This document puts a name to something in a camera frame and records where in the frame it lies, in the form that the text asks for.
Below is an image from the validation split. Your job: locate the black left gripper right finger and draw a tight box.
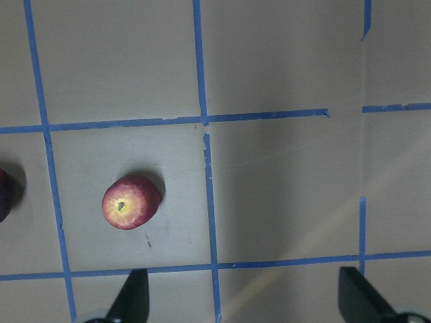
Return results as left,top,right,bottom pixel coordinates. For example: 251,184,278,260
338,266,404,323

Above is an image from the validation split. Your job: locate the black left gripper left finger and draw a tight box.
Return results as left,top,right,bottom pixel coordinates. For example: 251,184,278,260
105,269,150,323

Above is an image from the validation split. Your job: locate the red yellow apple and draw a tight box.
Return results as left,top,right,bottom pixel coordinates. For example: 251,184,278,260
101,174,161,230

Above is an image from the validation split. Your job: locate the dark red apple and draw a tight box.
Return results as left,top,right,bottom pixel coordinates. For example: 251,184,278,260
0,170,15,221

